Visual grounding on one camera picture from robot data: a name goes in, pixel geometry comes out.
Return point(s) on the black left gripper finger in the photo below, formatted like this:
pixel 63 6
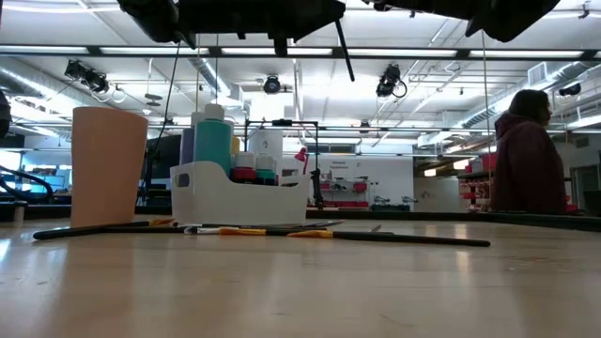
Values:
pixel 263 19

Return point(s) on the black paintbrush white bristles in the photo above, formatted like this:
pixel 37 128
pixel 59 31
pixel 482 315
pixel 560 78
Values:
pixel 345 51

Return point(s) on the large yellow paint bottle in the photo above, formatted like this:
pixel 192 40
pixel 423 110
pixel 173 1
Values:
pixel 235 145

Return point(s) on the large teal paint bottle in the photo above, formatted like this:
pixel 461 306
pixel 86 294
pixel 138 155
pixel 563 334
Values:
pixel 213 145

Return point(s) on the small turquoise paint bottle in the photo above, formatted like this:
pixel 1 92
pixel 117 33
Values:
pixel 266 174

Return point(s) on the small red paint bottle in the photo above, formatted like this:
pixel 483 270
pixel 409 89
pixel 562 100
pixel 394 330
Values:
pixel 243 174

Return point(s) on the orange plastic cup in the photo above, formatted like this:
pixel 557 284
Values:
pixel 108 169

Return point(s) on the white plastic caddy bin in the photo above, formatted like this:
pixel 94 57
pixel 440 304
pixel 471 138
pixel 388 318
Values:
pixel 235 202

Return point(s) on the black paintbrush orange ferrule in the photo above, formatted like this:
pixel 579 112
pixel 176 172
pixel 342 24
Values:
pixel 94 231

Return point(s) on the thin black paintbrush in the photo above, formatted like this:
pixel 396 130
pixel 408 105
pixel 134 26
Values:
pixel 375 228

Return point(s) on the long black paintbrush yellow ferrule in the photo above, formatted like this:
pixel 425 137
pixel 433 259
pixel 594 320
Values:
pixel 399 238

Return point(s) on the small black robot arm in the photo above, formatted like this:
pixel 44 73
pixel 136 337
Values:
pixel 317 188

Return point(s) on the black metal beam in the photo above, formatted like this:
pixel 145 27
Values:
pixel 94 50

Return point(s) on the black monitor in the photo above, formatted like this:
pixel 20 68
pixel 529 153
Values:
pixel 162 155

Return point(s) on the person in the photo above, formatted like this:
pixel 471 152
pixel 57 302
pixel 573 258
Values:
pixel 526 159

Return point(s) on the red storage bin shelf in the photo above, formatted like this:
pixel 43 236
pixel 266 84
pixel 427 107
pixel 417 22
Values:
pixel 476 192

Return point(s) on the computer monitor blue screen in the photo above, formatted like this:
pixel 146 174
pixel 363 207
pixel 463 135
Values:
pixel 51 180

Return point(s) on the white partition board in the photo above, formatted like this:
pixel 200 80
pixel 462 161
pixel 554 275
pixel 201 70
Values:
pixel 389 178

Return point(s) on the round black camera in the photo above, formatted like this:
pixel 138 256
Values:
pixel 272 85

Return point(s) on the silver ventilation duct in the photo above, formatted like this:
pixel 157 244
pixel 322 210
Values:
pixel 516 101

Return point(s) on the small black ceiling camera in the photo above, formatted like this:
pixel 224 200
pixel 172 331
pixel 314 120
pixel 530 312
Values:
pixel 570 89

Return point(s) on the black metal stand frame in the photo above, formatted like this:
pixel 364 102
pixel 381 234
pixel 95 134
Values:
pixel 282 123

